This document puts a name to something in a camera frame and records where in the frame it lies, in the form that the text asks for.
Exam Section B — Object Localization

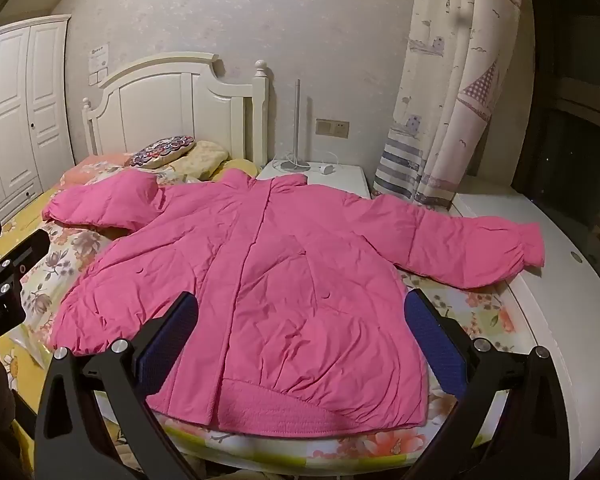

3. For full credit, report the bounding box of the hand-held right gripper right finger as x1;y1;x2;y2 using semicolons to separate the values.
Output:
404;287;573;480

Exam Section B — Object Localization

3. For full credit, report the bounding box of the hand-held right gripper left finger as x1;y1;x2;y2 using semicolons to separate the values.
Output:
34;290;203;480

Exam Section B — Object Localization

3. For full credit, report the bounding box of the pink padded jacket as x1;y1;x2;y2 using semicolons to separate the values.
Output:
42;169;546;433

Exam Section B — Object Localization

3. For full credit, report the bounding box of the floral bedsheet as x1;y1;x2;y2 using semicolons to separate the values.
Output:
10;152;536;480

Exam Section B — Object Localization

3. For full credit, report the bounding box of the yellow floral sheet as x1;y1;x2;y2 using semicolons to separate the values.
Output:
0;187;66;411

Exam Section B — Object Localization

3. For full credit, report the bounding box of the orange floral pillow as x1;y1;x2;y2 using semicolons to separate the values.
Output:
61;152;137;192

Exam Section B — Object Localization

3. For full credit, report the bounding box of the white panelled wardrobe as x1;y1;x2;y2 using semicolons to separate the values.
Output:
0;14;76;222

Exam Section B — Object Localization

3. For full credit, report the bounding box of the white window platform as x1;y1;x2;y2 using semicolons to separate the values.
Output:
450;192;600;480

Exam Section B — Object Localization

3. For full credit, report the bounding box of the embroidered round pillow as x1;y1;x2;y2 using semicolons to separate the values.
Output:
128;135;197;170

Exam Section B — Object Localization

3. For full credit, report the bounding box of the white nightstand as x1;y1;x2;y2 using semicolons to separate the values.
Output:
256;162;370;201

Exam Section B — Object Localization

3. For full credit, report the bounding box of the yellow patterned pillow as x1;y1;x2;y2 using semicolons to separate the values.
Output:
172;140;231;182

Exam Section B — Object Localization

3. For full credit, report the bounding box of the cream wooden bed headboard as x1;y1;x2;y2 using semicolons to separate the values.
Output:
81;52;271;170

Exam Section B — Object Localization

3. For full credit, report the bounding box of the patterned cream curtain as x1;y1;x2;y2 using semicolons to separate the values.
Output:
372;0;524;211

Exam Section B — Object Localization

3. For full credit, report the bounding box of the dark window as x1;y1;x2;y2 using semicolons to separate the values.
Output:
510;0;600;256

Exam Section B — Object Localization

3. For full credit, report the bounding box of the white cable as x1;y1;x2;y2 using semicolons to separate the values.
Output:
272;151;342;174

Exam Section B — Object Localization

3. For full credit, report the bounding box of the white wall sticker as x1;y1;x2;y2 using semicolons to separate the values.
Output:
89;43;111;71

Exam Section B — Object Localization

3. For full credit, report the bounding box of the beige wall socket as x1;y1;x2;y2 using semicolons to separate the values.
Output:
315;118;350;137

